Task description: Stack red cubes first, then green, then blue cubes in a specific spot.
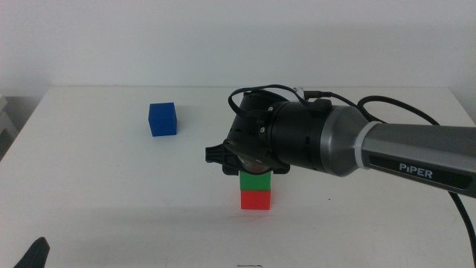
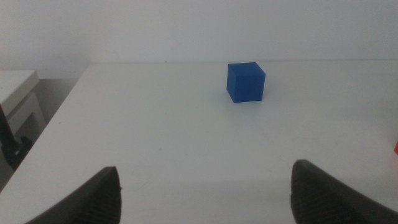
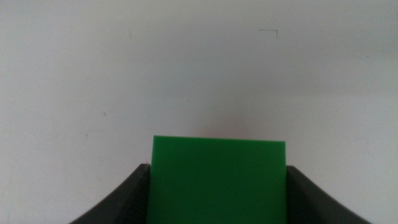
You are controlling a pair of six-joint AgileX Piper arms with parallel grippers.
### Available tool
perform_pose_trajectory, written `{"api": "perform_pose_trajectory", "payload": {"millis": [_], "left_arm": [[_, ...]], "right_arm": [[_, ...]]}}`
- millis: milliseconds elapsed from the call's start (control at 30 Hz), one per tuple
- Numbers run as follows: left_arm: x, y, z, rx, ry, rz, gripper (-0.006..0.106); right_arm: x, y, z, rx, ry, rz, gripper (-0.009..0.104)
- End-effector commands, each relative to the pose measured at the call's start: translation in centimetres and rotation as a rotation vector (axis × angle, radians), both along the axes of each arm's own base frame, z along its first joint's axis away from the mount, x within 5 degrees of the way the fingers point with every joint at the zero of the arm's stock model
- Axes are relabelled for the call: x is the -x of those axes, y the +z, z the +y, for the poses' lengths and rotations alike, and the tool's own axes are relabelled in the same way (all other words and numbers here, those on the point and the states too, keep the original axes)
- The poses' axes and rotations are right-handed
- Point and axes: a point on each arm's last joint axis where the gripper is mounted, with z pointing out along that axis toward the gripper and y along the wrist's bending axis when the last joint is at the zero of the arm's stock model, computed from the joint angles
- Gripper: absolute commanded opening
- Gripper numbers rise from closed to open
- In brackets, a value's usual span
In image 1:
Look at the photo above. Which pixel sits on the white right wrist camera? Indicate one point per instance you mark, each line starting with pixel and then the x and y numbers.
pixel 299 91

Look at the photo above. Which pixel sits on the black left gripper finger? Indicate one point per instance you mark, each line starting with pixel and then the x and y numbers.
pixel 35 255

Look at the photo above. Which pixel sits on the blue cube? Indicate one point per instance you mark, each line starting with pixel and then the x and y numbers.
pixel 163 120

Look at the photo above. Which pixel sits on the red cube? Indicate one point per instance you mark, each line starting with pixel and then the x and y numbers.
pixel 256 200

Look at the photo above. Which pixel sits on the green cube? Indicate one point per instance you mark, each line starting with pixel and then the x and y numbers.
pixel 255 183

